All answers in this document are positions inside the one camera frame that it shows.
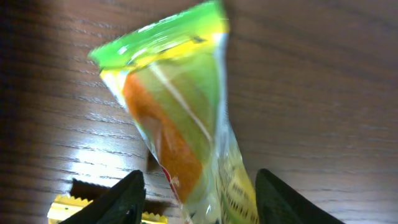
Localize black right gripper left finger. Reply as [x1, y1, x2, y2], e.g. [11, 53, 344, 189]
[63, 170, 146, 224]

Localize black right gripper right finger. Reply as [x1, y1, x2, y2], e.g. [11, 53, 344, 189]
[255, 169, 343, 224]

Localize yellow chocolate wafer packet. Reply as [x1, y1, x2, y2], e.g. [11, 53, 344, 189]
[47, 195, 168, 224]

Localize green yellow snack packet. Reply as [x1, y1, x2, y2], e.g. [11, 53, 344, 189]
[89, 1, 259, 223]

